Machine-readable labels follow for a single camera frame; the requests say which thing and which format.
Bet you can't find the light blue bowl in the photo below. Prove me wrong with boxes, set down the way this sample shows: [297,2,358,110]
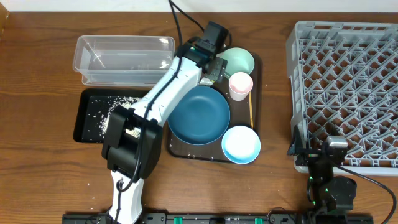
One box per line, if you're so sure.
[221,126,261,164]

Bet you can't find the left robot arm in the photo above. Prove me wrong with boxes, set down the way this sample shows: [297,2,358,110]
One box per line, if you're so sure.
[101,40,224,223]

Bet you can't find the dark blue plate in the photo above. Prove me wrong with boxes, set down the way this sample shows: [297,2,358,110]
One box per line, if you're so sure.
[168,86,231,146]

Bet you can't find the white tissue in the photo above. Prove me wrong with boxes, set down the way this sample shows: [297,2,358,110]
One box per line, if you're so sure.
[199,77,215,86]

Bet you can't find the pink cup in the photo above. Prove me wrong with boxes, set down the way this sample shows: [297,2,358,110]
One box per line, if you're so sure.
[228,72,254,101]

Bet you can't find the wooden chopstick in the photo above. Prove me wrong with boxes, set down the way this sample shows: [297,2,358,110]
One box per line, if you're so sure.
[248,92,254,129]

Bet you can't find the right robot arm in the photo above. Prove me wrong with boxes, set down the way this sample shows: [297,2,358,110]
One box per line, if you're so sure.
[287,126,357,223]

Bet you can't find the white rice pile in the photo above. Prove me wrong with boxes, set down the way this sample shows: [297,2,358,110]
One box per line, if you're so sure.
[85,95,142,139]

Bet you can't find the grey dishwasher rack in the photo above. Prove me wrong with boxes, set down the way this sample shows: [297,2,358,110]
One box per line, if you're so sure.
[286,21,397,176]

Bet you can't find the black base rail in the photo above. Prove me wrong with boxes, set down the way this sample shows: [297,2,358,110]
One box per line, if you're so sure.
[61,212,374,224]

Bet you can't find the black tray bin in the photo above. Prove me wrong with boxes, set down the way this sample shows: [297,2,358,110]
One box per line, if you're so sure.
[73,88,147,143]

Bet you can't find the brown serving tray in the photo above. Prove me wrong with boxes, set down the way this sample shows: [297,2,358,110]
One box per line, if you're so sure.
[165,52,262,163]

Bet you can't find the mint green bowl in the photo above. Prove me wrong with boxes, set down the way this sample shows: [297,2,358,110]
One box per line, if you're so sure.
[218,47,255,79]

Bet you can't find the clear plastic bin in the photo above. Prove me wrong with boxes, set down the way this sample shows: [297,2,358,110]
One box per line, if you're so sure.
[73,35,175,86]

